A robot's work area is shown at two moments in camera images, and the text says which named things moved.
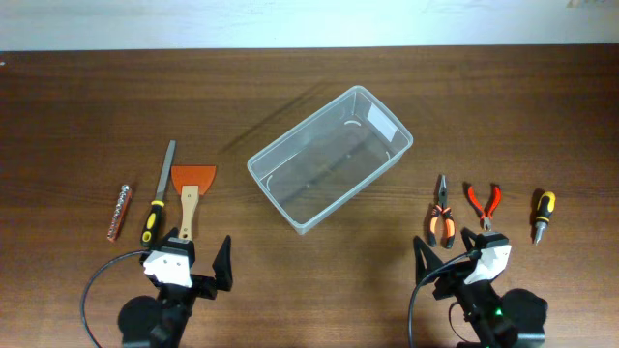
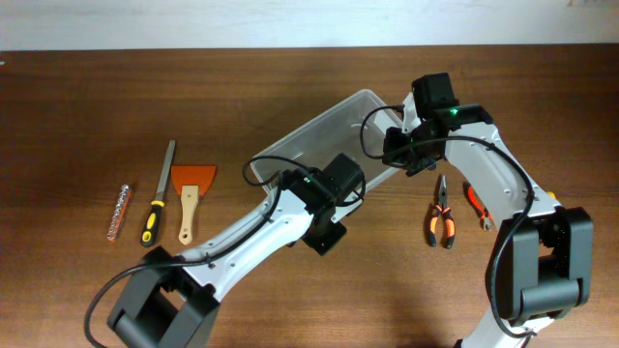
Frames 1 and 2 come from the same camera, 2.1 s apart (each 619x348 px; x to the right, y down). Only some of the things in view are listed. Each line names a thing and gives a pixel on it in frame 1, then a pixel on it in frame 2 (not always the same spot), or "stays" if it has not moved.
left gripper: (202, 285) -> (324, 237)
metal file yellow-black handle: (154, 214) stays
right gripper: (448, 283) -> (421, 166)
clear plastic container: (324, 160) stays
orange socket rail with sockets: (120, 213) stays
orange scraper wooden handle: (191, 181) stays
